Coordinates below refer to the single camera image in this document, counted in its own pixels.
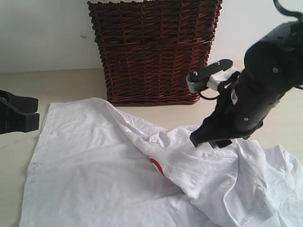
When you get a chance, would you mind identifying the white t-shirt red lettering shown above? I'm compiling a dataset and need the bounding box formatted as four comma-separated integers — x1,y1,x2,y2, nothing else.
19,98,303,227

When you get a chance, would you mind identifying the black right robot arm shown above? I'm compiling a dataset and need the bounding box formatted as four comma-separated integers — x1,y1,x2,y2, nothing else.
187,21,303,148

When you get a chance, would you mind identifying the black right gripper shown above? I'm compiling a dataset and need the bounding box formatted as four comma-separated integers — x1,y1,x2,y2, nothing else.
190,40,303,148

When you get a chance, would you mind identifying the dark brown wicker basket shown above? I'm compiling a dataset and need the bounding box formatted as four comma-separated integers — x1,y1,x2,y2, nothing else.
87,0,222,106

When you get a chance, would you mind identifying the white cloth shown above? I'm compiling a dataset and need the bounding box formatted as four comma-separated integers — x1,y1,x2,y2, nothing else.
86,0,145,4

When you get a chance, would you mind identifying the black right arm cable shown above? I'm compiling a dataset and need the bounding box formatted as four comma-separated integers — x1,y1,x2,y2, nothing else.
272,0,303,90

